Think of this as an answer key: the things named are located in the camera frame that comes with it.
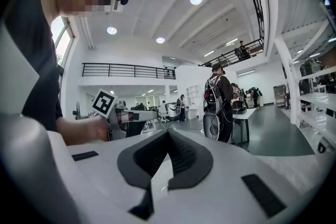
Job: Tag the dark grey cabinet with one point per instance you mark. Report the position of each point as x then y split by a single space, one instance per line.
279 95

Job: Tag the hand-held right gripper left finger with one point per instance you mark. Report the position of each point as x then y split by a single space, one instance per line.
99 173

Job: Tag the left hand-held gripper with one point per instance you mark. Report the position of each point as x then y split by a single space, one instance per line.
103 102

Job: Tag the person's left forearm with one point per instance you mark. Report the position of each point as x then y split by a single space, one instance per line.
78 131

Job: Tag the black mezzanine railing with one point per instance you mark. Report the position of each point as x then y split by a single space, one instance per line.
126 68

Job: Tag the large glass window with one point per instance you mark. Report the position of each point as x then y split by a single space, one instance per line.
63 42

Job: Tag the grey office chair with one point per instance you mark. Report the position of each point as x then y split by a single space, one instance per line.
212 127

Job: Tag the person's black shirt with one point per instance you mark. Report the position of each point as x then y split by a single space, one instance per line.
34 47

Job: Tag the black balcony railing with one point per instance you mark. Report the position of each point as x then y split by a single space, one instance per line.
228 56

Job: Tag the white metal shelf rack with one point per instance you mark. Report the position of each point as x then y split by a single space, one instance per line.
317 102

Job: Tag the white table with dark legs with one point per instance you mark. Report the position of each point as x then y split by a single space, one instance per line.
246 114

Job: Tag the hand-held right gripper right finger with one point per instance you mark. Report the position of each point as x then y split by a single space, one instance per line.
223 191

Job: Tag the dark green suitcase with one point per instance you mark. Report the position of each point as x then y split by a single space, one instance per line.
312 66

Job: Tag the white wall shelf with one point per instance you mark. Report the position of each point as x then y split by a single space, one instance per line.
193 93

